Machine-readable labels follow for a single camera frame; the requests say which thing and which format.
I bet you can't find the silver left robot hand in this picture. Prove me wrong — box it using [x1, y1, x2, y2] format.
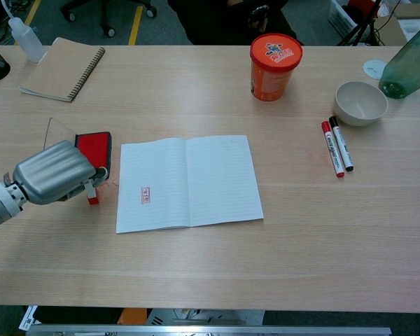
[12, 139, 109, 207]

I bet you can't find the red white stamp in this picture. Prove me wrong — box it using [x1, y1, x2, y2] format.
[83, 181, 101, 206]

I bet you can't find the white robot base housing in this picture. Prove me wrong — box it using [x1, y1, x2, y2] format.
[146, 308, 266, 326]

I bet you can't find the kraft spiral notebook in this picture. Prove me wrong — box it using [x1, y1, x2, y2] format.
[20, 36, 106, 104]

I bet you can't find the open white lined notebook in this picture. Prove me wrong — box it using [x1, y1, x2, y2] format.
[115, 134, 265, 235]

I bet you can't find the red ink pad dark case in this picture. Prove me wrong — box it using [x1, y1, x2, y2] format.
[73, 131, 113, 172]

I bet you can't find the white squeeze bottle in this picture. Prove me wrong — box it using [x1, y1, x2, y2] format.
[0, 0, 47, 64]

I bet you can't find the orange box under table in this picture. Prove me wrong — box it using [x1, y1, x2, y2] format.
[118, 307, 148, 326]

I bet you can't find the black office chair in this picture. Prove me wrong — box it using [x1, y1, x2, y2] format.
[59, 0, 158, 39]

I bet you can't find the person in black clothes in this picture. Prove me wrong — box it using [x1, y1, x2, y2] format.
[167, 0, 307, 46]

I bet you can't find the orange lidded canister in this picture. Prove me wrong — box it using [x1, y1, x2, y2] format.
[249, 33, 304, 102]

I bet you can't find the red whiteboard marker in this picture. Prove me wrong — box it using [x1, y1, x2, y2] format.
[321, 120, 346, 179]

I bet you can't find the black whiteboard marker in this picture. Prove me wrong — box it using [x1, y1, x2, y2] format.
[328, 115, 355, 172]

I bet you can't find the beige bowl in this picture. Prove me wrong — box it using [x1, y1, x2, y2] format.
[333, 80, 389, 127]

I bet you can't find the white plastic crate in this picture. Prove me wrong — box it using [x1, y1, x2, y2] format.
[328, 0, 360, 36]

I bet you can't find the white round disc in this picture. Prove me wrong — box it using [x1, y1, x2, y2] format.
[363, 59, 387, 80]

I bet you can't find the black tripod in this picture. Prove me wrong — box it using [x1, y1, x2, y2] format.
[337, 0, 386, 47]

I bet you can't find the brown cardboard box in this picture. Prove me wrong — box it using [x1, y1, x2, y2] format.
[372, 2, 420, 46]

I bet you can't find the green plastic bottle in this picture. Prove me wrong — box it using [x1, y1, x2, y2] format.
[378, 17, 420, 100]

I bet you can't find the aluminium rail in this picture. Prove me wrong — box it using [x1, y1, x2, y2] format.
[25, 324, 392, 336]

